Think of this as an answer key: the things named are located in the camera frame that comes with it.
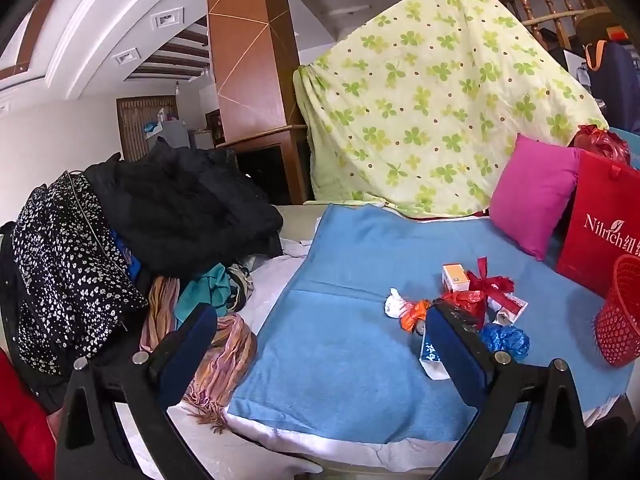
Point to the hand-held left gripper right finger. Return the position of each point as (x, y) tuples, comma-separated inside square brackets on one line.
[(457, 355)]

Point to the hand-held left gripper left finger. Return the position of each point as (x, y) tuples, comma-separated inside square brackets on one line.
[(187, 345)]

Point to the blue plastic bag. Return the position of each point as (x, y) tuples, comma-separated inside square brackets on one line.
[(505, 340)]

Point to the orange plastic bag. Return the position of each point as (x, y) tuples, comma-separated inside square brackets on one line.
[(412, 315)]

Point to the red ribbon bow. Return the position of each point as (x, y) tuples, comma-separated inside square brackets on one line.
[(487, 285)]

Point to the white tissue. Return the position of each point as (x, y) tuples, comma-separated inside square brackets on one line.
[(397, 302)]

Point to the red plastic basket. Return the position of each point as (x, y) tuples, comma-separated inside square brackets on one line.
[(617, 325)]

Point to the white blue packet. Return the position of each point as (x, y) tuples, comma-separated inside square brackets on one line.
[(431, 360)]

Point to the striped fringed scarf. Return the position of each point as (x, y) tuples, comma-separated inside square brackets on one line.
[(230, 355)]

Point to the small red plastic bag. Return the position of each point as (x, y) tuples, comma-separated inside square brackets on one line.
[(465, 305)]

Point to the teal cloth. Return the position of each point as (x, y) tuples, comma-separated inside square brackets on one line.
[(210, 290)]

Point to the white red flat box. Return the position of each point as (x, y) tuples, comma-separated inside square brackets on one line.
[(512, 305)]

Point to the white orange small box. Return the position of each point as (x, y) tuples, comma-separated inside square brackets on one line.
[(456, 277)]

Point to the blue towel blanket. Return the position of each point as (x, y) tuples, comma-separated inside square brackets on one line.
[(340, 335)]

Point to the black jacket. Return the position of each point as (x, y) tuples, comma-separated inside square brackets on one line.
[(190, 210)]

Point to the black white floral garment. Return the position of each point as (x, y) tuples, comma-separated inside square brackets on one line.
[(65, 280)]

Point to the pink pillow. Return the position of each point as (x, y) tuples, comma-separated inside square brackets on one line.
[(535, 195)]

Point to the red paper shopping bag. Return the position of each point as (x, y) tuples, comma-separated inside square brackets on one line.
[(595, 240)]

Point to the red cloth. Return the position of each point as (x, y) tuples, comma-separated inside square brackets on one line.
[(25, 425)]

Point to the dark wooden cabinet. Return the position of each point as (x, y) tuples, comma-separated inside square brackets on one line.
[(270, 170)]

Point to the grey fridge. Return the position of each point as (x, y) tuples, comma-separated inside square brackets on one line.
[(175, 135)]

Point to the brown wooden door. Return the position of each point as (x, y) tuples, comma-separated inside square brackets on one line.
[(132, 130)]

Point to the green clover print blanket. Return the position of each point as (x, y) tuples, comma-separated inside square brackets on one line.
[(425, 110)]

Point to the large red plastic bag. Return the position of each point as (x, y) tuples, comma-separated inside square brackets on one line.
[(600, 142)]

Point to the brown wooden pillar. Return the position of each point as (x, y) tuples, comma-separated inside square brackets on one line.
[(245, 60)]

